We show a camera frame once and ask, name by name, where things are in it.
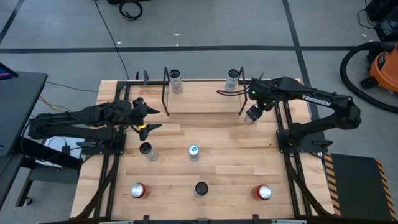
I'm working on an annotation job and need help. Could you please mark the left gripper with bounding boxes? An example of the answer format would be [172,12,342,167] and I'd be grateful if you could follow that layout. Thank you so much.
[119,96,163,142]

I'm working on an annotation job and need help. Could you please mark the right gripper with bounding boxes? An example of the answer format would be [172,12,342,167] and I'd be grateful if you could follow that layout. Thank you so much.
[216,78,281,113]

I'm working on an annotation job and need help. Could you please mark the blue Red Bull can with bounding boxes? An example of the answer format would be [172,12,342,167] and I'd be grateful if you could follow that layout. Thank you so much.
[187,144,200,162]
[244,107,264,125]

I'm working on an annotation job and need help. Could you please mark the Celsius Peach Vibe can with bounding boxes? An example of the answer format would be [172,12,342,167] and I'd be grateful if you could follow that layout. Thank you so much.
[169,68,183,95]
[139,142,159,162]

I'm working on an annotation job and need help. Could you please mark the red soda can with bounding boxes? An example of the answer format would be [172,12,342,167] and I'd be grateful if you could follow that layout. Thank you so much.
[129,182,149,199]
[251,184,274,201]

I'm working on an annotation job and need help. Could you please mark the orange shop vacuum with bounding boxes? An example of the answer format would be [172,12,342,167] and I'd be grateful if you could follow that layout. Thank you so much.
[360,43,398,94]
[339,41,398,114]

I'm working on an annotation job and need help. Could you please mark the black floor equipment box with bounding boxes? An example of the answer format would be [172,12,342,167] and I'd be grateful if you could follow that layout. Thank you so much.
[107,0,152,5]

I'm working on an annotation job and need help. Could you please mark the black desk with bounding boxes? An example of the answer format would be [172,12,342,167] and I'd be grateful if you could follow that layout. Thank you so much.
[0,71,83,209]

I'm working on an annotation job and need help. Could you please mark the black mat hazard stripes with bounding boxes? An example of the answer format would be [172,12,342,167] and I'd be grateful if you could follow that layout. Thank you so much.
[323,152,398,222]

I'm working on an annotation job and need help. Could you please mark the blue lit screen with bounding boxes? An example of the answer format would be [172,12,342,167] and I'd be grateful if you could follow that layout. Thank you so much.
[0,62,19,81]

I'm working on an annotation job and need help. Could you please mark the wooden shelf black metal frame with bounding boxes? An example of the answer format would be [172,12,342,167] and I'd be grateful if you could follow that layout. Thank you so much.
[161,66,249,116]

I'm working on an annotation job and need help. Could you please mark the black aluminium table frame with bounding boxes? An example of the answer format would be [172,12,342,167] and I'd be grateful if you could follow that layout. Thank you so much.
[71,70,335,224]

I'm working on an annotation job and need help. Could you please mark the thin black floor cable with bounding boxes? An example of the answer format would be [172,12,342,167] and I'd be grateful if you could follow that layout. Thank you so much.
[45,81,99,93]

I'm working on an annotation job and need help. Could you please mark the long black floor cable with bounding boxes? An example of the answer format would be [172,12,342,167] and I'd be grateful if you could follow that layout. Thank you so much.
[93,0,130,80]

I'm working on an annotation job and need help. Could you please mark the yellow floor cable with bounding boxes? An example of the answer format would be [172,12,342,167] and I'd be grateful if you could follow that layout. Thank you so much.
[39,95,71,113]

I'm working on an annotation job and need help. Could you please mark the coiled black cable loop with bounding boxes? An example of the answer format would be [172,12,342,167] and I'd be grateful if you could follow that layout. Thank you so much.
[119,1,144,21]

